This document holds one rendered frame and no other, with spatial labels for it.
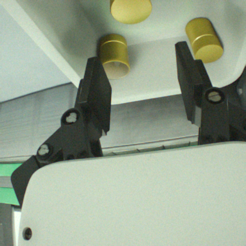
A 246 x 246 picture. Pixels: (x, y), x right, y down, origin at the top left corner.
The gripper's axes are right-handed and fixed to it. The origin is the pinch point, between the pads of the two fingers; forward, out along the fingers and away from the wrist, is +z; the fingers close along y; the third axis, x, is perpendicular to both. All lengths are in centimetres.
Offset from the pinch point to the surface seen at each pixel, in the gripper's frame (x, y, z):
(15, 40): -0.2, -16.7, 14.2
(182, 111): -14.2, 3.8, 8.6
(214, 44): -3.7, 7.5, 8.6
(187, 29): -3.8, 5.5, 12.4
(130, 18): 1.1, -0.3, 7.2
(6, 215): -41, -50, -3
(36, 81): -10.1, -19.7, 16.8
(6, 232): -42, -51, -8
